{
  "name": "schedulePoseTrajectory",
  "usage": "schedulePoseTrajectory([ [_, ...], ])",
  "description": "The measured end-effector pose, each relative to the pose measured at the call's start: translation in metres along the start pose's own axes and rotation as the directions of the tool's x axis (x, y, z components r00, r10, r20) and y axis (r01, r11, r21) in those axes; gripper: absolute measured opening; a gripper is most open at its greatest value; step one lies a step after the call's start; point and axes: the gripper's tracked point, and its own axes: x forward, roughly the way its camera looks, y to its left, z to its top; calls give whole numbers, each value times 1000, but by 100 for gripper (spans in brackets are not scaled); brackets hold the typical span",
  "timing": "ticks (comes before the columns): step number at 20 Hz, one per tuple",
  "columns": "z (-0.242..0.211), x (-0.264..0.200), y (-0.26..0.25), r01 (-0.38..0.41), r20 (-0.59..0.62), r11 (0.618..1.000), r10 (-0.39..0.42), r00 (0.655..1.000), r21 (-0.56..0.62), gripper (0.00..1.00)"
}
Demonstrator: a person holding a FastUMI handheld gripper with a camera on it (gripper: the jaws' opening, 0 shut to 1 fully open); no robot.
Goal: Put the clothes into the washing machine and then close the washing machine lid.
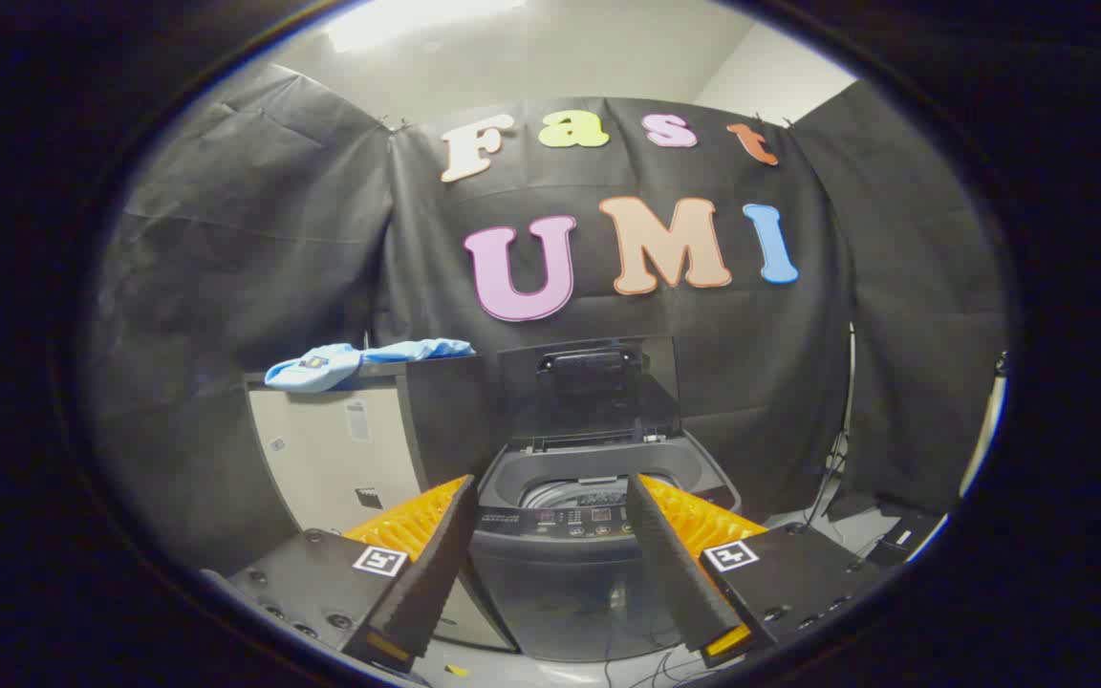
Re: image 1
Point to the black tripod stand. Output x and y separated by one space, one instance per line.
828 468

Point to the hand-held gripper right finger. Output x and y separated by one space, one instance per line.
670 573

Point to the black backdrop cloth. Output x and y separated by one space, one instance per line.
703 382

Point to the light blue cloth garment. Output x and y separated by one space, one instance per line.
321 368

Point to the small yellow scrap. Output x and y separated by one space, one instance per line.
457 670

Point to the grey washing machine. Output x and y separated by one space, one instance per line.
560 592

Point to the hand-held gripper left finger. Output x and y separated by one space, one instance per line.
426 583

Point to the black box on floor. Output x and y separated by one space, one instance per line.
904 537

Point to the white cabinet with dark top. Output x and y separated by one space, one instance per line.
321 459

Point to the white pole with black cap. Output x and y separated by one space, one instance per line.
982 430

